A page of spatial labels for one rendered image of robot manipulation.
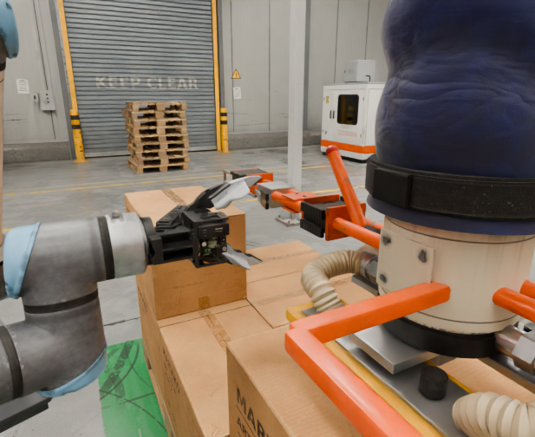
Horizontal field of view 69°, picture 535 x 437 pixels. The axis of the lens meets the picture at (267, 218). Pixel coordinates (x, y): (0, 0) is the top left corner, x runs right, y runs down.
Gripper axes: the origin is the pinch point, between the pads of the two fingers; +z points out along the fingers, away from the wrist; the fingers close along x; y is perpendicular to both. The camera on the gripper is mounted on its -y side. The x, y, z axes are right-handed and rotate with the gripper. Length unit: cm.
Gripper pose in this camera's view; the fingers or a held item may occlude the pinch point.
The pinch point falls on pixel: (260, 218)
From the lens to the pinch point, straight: 67.4
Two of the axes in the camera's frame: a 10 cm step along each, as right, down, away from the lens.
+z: 8.9, -1.3, 4.4
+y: 4.6, 2.7, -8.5
